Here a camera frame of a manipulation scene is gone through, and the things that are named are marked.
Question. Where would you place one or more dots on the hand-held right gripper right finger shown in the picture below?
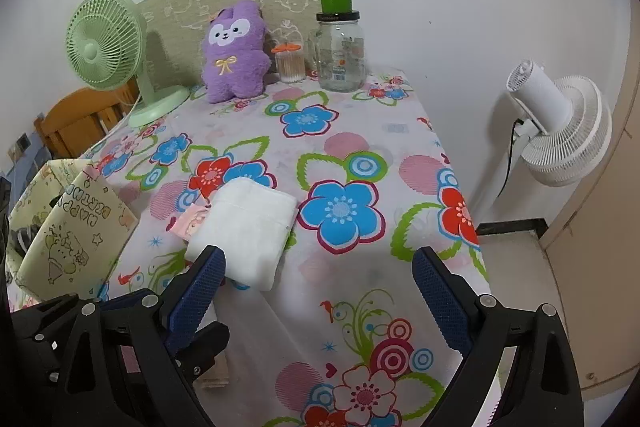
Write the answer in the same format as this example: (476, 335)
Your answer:
(440, 302)

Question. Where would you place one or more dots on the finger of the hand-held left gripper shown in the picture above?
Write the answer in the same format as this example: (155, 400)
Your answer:
(40, 322)
(202, 347)

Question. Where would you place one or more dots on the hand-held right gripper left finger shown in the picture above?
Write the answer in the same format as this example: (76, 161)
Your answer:
(200, 287)

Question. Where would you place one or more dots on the beige pink packet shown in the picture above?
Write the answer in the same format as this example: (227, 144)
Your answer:
(217, 374)

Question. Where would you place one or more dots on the white towel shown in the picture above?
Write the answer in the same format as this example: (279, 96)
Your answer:
(245, 222)

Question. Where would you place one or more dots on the yellow cartoon gift bag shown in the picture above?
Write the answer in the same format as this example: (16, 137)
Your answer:
(80, 227)

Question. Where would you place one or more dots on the floral tablecloth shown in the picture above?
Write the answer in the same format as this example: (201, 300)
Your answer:
(350, 157)

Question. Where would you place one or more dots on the wooden bed headboard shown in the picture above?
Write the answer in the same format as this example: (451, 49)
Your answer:
(70, 122)

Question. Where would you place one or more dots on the white floor fan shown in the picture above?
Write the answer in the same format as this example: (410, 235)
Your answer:
(565, 132)

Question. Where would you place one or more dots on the purple plush toy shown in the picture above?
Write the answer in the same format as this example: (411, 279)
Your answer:
(232, 72)

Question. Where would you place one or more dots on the cotton swab container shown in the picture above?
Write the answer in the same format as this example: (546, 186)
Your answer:
(290, 67)

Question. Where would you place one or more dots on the green desk fan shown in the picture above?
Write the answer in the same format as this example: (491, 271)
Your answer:
(100, 52)

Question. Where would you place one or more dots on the glass jar with green lid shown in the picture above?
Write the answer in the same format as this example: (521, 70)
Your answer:
(340, 57)

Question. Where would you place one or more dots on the green patterned mat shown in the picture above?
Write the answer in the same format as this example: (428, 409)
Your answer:
(175, 7)

